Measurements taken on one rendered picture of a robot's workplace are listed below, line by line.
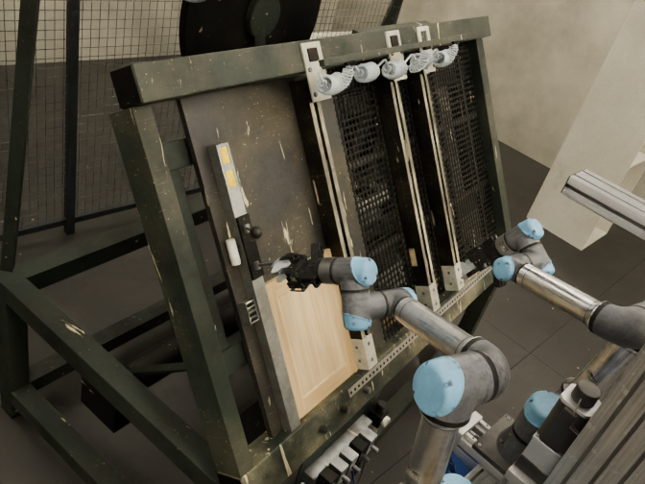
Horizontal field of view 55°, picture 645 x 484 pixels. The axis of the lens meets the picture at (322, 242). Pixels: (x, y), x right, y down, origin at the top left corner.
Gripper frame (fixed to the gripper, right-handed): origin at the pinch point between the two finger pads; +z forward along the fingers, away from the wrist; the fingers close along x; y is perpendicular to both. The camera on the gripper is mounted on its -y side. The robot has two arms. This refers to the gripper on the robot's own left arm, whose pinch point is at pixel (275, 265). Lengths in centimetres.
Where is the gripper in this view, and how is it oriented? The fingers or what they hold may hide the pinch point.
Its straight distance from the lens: 185.1
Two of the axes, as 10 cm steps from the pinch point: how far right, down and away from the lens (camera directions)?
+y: -4.8, 6.3, -6.1
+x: 4.1, 7.8, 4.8
